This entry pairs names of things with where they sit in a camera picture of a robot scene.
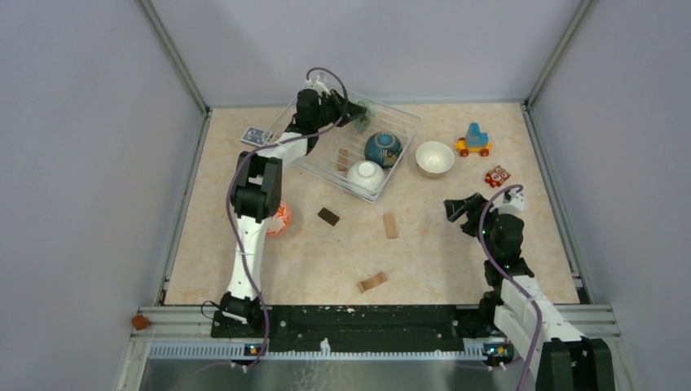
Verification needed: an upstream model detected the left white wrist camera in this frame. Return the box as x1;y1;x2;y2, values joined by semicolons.
303;77;331;96

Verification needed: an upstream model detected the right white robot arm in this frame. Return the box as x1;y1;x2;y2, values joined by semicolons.
443;185;615;390

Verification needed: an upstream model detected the white ceramic bowl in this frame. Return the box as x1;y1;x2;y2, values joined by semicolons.
346;160;385;192

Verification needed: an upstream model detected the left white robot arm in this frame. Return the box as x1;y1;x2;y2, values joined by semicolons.
219;89;369;337

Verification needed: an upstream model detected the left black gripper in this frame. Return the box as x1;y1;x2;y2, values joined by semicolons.
312;89;366;130

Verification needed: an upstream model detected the white wire dish rack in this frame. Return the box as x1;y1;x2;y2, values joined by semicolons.
260;76;421;203

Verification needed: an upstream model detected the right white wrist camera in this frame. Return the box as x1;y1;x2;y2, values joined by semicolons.
497;188;526;215

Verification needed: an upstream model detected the small orange block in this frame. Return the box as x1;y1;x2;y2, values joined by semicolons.
130;314;150;331

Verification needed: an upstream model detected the light green ceramic bowl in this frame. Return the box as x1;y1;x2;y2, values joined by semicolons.
352;100;376;134

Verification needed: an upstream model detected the dark brown block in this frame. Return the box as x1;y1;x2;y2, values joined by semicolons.
318;208;341;226

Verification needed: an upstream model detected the beige ceramic bowl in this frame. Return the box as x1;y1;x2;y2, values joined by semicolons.
415;141;456;178

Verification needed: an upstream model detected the red owl toy block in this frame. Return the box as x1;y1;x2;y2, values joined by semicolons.
484;165;511;188

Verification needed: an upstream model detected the light wooden block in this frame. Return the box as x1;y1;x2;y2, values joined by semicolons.
383;213;398;239

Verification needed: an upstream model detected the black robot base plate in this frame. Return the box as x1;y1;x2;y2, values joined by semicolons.
210;305;511;354

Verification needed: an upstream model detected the orange patterned white bowl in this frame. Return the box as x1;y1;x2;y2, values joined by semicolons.
266;201;293;236

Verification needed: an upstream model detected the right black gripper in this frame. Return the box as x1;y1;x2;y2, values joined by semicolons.
444;193;501;259

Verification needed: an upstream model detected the wooden block in rack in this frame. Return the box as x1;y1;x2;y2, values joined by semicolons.
337;149;350;172

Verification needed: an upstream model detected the dark teal patterned bowl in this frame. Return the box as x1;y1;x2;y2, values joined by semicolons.
364;131;403;169

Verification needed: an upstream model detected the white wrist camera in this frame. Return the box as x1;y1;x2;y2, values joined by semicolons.
497;188;526;215
303;77;331;96

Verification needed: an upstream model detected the notched wooden block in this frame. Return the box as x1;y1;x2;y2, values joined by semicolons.
357;271;388;293

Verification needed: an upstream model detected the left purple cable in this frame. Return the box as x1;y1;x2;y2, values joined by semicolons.
225;67;350;373

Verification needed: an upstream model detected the blue yellow toy train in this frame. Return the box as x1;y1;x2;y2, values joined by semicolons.
455;122;492;157

